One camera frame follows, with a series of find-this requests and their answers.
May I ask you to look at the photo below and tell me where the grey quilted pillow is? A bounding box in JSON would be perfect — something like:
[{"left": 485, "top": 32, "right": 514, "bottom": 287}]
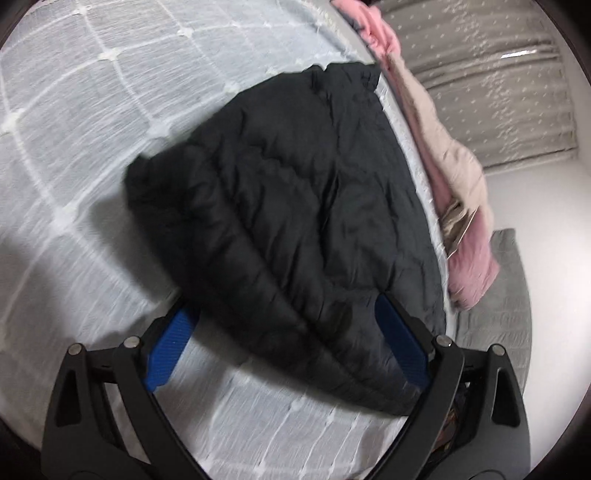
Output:
[{"left": 455, "top": 228, "right": 534, "bottom": 384}]

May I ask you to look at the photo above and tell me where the white checked fringed blanket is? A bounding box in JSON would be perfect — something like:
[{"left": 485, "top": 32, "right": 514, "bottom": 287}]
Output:
[{"left": 0, "top": 0, "right": 439, "bottom": 480}]

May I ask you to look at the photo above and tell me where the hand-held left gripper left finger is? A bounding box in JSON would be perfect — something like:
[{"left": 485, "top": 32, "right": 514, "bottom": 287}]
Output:
[{"left": 41, "top": 308, "right": 208, "bottom": 480}]

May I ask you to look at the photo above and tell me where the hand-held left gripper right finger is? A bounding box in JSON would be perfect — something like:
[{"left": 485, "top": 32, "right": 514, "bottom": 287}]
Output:
[{"left": 369, "top": 294, "right": 532, "bottom": 480}]

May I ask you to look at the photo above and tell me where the black quilted puffer jacket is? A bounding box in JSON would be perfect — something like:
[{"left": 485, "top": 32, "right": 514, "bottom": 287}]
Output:
[{"left": 124, "top": 62, "right": 448, "bottom": 418}]

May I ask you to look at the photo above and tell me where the grey star print curtain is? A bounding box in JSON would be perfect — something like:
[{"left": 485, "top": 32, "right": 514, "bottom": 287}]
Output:
[{"left": 374, "top": 0, "right": 579, "bottom": 169}]

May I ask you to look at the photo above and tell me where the pink and beige comforter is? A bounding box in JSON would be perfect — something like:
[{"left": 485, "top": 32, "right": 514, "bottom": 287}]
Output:
[{"left": 330, "top": 0, "right": 500, "bottom": 310}]

